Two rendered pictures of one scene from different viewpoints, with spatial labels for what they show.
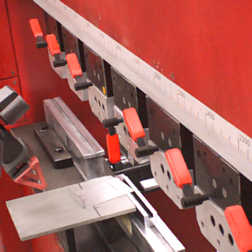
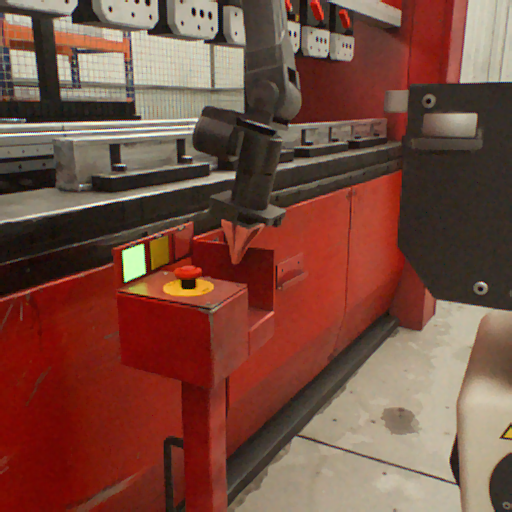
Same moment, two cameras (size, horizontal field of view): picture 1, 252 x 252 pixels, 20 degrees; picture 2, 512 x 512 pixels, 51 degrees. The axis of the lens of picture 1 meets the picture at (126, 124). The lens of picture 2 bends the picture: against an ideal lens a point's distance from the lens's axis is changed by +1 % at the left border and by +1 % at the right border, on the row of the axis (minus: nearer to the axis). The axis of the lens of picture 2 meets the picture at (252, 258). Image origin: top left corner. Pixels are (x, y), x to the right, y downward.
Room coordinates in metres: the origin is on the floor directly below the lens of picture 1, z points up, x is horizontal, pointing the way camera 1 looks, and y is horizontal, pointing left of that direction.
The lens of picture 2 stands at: (1.42, 0.87, 1.03)
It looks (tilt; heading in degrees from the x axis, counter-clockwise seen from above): 16 degrees down; 230
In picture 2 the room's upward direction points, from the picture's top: straight up
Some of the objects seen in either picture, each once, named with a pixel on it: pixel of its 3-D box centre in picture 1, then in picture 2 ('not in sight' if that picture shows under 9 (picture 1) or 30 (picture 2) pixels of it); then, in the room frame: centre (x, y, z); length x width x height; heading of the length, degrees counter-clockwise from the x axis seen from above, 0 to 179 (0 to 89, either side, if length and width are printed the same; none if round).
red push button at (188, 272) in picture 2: not in sight; (188, 279); (1.03, 0.26, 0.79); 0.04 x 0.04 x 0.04
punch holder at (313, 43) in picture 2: not in sight; (307, 28); (0.14, -0.39, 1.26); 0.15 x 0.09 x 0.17; 17
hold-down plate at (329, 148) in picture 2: not in sight; (322, 149); (0.09, -0.35, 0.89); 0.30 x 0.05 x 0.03; 17
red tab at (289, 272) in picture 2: not in sight; (292, 271); (0.43, -0.14, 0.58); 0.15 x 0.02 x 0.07; 17
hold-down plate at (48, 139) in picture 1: (52, 144); not in sight; (2.01, 0.24, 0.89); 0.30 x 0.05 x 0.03; 17
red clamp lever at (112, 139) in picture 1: (115, 140); not in sight; (1.29, 0.03, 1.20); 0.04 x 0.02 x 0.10; 107
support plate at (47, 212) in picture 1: (69, 206); not in sight; (1.41, 0.15, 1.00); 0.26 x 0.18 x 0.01; 107
